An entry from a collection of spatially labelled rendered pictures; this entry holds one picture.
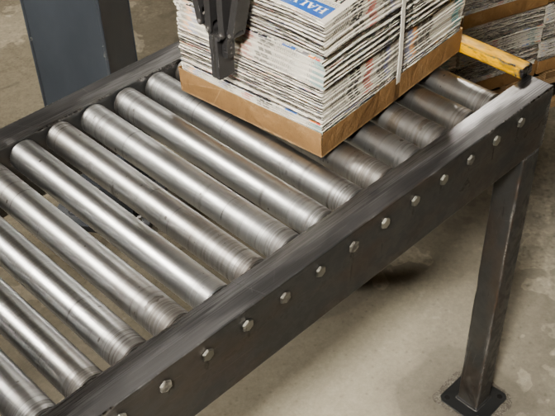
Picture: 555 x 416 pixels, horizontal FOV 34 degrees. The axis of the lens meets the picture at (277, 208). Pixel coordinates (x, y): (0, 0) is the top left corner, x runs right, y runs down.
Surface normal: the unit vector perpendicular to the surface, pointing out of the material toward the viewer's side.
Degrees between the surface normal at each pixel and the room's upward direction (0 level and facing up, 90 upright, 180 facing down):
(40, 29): 90
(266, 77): 90
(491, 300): 90
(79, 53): 90
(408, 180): 0
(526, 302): 0
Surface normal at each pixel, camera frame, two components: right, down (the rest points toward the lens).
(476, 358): -0.71, 0.47
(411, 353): -0.03, -0.76
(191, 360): 0.70, 0.45
